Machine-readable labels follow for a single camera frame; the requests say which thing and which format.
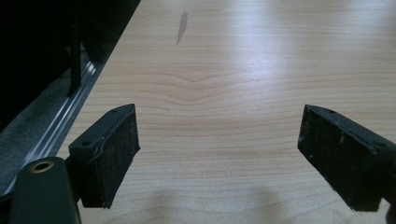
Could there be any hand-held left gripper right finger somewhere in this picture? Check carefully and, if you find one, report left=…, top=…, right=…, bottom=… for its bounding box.
left=297, top=104, right=396, bottom=213

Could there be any black metal stand post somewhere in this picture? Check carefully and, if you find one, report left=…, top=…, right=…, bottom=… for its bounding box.
left=66, top=17, right=83, bottom=97

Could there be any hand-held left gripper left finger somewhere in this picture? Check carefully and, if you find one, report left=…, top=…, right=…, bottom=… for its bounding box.
left=67, top=103, right=141, bottom=209

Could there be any silver metal rail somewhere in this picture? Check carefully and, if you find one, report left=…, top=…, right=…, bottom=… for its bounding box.
left=0, top=46, right=108, bottom=199

